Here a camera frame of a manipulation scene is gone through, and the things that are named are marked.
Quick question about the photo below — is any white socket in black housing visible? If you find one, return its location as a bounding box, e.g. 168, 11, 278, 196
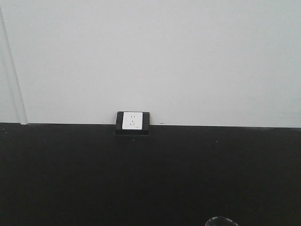
115, 112, 150, 136

